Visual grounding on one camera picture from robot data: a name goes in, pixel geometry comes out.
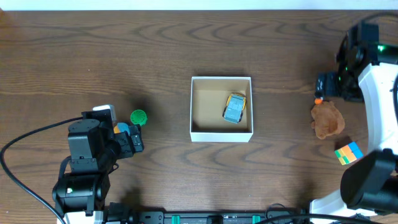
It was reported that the black right cable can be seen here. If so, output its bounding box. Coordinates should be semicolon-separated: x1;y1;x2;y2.
254;203;386;224

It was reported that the white cardboard box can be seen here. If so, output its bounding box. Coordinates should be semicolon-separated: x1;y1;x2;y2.
190;77;254;142

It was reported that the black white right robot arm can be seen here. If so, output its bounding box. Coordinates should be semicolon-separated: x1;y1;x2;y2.
310;21;397;217

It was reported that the brown plush bear toy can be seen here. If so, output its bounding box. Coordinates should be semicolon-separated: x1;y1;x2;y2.
311;98;345;139

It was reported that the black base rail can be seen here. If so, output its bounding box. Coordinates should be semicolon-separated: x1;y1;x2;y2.
102;202;371;224

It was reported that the orange duck toy blue cap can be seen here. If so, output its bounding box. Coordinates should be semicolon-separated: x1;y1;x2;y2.
113;123;130;135

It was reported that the black left cable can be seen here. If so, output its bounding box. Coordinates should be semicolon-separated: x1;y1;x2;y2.
0;116;83;224

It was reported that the green ribbed round toy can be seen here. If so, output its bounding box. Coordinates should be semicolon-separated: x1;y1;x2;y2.
130;110;148;126

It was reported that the colourful two-by-two puzzle cube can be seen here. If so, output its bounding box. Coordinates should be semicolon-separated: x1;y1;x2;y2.
335;142;363;166

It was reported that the black cable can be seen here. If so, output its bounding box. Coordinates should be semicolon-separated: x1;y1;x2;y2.
0;116;83;224
254;203;386;224

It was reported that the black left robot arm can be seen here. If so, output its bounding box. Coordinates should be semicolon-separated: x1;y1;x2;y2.
52;109;144;217

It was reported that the yellow grey toy truck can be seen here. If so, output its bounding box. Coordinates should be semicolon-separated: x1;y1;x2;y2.
223;93;246;124

